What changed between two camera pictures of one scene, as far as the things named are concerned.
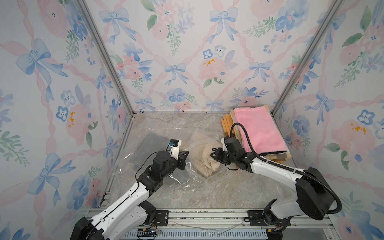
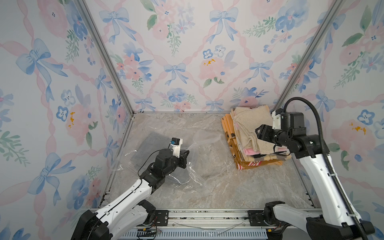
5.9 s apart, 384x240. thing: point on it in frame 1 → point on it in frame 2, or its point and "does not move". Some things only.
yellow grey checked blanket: (274, 158) does not move
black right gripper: (217, 155) → (263, 132)
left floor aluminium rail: (129, 125) does not move
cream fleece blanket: (204, 163) → (247, 119)
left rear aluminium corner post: (109, 55) does not move
